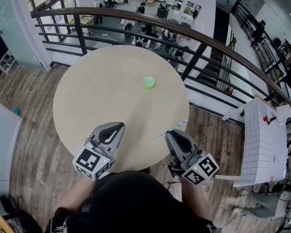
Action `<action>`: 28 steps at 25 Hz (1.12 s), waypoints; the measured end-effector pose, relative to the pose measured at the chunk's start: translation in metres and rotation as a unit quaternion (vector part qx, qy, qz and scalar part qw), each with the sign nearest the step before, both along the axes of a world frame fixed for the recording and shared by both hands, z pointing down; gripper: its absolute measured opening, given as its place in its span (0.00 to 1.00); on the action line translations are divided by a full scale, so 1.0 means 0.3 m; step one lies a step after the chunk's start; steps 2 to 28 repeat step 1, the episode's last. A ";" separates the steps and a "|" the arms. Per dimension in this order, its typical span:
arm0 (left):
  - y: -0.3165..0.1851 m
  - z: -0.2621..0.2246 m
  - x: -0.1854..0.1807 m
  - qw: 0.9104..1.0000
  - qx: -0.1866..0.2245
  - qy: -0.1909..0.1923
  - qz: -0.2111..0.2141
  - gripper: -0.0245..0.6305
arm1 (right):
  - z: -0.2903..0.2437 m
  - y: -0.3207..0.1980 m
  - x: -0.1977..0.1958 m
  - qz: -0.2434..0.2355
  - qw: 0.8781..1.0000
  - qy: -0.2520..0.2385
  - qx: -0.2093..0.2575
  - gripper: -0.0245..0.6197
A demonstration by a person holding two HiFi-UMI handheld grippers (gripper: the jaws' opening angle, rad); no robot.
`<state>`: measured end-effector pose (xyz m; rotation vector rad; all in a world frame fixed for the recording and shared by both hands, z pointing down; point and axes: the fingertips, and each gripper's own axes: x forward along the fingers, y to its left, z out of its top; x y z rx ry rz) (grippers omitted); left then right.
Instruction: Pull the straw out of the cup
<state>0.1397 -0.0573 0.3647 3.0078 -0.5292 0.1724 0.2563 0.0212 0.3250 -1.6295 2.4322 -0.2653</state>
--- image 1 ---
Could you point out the white metal rack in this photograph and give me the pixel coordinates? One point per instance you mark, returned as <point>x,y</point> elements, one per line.
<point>4,63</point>

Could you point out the white striped straw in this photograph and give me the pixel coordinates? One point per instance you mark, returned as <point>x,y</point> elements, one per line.
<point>160,135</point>

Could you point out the black office chair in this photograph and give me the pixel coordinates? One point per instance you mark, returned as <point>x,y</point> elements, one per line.
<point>21,220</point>

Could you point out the wooden crate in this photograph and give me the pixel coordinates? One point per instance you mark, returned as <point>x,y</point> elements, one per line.
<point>87,24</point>

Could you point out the green cup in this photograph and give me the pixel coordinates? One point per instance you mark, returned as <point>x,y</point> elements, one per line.
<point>149,82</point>

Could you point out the person's black shirt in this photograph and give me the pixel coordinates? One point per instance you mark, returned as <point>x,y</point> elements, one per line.
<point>131,203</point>

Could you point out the white board sheet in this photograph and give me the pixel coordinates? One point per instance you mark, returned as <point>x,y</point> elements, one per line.
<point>284,113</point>

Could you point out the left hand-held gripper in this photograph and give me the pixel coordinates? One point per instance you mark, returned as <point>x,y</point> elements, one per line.
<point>92,162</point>

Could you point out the person's left forearm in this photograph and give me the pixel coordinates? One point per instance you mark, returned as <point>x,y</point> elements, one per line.
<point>75,195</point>

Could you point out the round beige table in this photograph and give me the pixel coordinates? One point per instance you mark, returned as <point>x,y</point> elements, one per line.
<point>79,35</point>

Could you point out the white table with grid cloth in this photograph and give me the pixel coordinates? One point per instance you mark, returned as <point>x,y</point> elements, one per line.
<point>262,142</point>

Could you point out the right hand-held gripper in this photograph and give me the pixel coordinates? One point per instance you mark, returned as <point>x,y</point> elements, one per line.
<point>200,169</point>

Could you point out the person's right forearm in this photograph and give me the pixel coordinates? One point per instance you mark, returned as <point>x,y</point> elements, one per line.
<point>192,200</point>

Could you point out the small teal floor object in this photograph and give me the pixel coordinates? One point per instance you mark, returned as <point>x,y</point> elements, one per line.
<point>16,110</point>

